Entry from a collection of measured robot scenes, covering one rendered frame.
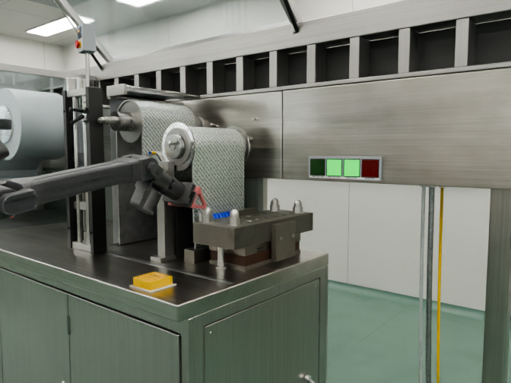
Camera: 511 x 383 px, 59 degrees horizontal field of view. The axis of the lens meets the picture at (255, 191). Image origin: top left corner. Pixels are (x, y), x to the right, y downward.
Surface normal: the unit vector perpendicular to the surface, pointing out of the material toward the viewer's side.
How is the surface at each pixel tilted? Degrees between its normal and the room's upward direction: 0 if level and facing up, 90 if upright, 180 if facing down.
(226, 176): 90
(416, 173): 90
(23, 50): 90
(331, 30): 90
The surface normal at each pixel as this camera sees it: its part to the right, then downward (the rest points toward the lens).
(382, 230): -0.63, 0.07
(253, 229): 0.78, 0.06
